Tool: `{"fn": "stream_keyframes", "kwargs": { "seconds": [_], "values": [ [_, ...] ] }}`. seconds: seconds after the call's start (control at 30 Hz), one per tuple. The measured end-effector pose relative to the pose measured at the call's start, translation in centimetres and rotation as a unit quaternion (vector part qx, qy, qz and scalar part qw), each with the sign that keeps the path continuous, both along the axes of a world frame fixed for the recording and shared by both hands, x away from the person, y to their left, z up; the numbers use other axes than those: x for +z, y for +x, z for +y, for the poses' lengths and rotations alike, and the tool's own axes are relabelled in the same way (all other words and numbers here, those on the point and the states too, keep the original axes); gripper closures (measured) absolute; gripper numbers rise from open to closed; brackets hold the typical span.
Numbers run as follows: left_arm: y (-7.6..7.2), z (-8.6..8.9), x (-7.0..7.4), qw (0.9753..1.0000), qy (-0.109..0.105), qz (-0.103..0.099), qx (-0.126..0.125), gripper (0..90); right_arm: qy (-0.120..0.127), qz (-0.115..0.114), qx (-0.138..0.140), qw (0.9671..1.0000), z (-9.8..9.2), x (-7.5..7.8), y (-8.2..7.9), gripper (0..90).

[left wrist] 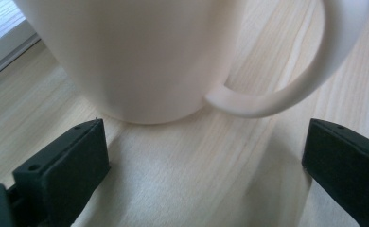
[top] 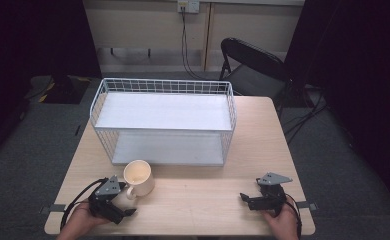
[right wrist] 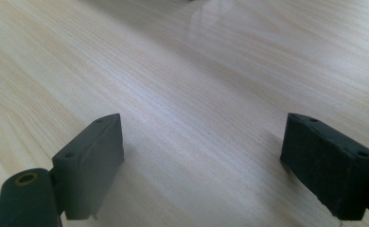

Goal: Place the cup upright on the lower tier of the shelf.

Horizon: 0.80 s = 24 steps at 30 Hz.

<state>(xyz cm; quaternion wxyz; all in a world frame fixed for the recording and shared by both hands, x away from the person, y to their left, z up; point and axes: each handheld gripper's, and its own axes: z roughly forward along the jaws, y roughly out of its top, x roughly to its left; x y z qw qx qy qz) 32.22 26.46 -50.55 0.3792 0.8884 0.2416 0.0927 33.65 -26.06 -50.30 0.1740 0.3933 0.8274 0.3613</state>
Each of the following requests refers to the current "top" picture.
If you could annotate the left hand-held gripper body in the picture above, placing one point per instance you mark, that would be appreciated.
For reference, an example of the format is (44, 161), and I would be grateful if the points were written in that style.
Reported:
(107, 196)

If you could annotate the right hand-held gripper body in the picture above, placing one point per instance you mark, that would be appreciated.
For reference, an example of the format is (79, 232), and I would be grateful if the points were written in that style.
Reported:
(270, 196)

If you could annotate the cream ceramic mug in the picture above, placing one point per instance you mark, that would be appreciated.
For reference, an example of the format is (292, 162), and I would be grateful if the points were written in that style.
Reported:
(139, 178)

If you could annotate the person's right hand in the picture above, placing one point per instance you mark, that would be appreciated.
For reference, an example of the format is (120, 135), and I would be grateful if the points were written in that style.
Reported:
(283, 220)

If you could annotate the person's left hand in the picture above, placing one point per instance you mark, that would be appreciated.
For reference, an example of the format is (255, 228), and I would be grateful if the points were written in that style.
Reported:
(84, 216)

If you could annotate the black folding chair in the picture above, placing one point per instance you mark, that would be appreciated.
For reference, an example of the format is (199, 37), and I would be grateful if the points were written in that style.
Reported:
(254, 71)

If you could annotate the black stand base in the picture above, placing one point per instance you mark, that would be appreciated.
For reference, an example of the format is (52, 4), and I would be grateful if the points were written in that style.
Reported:
(63, 90)

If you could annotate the dark curtain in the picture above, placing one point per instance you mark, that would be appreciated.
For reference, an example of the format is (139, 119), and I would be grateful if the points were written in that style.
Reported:
(359, 66)

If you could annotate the grey table bracket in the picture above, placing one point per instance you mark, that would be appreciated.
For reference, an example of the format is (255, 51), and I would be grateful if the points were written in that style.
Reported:
(53, 208)
(307, 205)

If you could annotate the white wall socket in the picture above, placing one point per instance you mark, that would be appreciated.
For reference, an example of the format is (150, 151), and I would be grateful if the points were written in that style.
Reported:
(188, 5)

